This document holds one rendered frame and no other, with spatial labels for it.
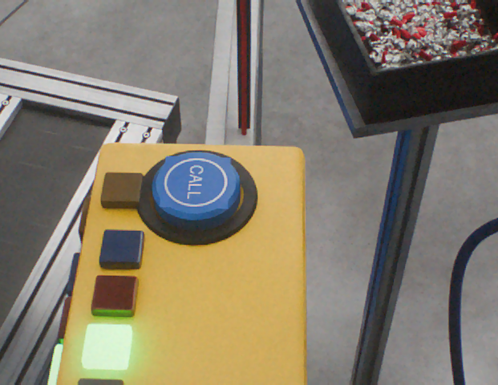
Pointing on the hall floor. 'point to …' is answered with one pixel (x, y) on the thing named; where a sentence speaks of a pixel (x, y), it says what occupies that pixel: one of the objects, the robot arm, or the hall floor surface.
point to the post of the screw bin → (393, 248)
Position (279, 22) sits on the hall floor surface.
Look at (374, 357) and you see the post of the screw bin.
